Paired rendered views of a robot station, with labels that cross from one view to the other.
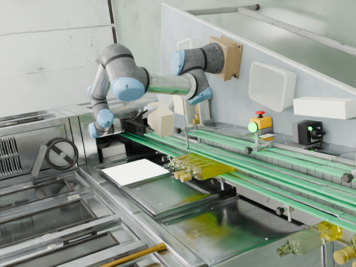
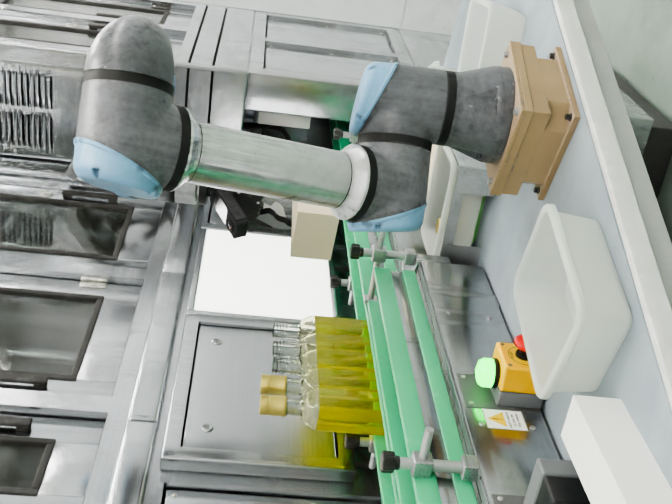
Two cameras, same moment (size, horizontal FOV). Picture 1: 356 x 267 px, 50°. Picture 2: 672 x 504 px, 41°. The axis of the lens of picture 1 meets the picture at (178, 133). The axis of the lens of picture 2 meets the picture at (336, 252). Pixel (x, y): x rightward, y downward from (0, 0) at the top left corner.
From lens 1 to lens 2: 0.79 m
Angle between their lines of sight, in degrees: 23
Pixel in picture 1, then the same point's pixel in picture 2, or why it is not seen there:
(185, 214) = (236, 490)
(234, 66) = (536, 165)
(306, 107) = (583, 450)
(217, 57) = (488, 126)
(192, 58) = (405, 104)
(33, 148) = not seen: hidden behind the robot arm
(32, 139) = not seen: hidden behind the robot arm
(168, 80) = (265, 168)
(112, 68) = (84, 102)
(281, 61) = (621, 247)
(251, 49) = (589, 146)
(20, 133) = (67, 68)
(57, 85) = not seen: outside the picture
